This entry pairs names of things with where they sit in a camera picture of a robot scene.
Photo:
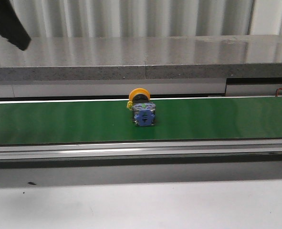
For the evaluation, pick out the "yellow push button switch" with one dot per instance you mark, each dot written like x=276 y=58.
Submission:
x=142 y=108

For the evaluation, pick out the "grey stone counter slab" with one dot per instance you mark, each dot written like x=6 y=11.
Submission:
x=69 y=59

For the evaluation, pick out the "grey panel under counter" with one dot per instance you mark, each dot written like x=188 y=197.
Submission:
x=156 y=87

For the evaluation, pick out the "silver aluminium conveyor frame rail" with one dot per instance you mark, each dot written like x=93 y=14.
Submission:
x=141 y=148

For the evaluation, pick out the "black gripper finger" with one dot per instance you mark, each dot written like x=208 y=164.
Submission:
x=11 y=28

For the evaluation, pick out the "white pleated curtain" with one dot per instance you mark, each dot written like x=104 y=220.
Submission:
x=148 y=18

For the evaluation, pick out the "green conveyor belt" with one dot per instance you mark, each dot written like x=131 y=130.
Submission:
x=49 y=122

